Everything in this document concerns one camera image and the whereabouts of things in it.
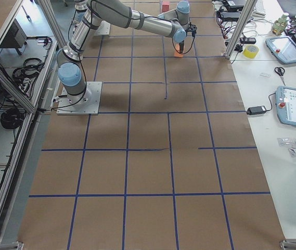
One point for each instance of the black scissors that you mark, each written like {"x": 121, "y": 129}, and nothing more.
{"x": 280, "y": 71}

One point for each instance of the orange foam block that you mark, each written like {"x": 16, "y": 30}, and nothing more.
{"x": 176, "y": 53}

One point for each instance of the aluminium frame post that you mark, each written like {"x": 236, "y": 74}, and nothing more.
{"x": 243, "y": 19}

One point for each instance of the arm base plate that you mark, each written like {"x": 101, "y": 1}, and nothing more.
{"x": 104, "y": 29}
{"x": 78, "y": 105}

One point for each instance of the teach pendant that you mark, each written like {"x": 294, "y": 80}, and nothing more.
{"x": 286, "y": 105}
{"x": 283, "y": 48}

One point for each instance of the pink foam block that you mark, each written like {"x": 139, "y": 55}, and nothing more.
{"x": 165, "y": 6}

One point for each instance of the black power brick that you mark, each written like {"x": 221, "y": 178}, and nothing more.
{"x": 256, "y": 110}

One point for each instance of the teach pendant far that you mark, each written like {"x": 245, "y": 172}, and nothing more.
{"x": 283, "y": 48}

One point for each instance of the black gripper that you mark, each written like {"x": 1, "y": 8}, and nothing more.
{"x": 181, "y": 44}

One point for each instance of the aluminium frame rail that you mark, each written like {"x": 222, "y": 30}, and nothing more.
{"x": 19, "y": 110}

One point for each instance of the grey control box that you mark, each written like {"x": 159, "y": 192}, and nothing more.
{"x": 15, "y": 38}

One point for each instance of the teach pendant near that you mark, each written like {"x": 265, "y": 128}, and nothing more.
{"x": 286, "y": 105}

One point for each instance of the yellow tape roll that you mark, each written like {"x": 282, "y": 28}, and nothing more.
{"x": 250, "y": 51}

